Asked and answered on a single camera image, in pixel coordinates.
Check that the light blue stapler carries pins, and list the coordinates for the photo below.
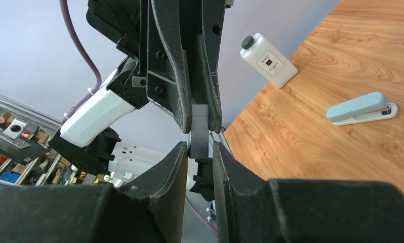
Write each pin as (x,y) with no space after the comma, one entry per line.
(370,107)

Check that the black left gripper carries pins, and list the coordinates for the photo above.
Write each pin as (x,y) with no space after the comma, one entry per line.
(172,52)

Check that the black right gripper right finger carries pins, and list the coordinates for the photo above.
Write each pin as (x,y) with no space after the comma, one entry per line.
(251,209)

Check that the staple block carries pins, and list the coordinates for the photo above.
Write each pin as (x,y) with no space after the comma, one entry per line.
(199,134)

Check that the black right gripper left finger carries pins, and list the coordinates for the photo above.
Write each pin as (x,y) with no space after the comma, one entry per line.
(150,208)

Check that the white bottle black cap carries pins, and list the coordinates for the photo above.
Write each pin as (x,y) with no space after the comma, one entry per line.
(257,51)

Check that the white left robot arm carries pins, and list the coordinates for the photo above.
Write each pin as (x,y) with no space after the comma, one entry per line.
(86,138)

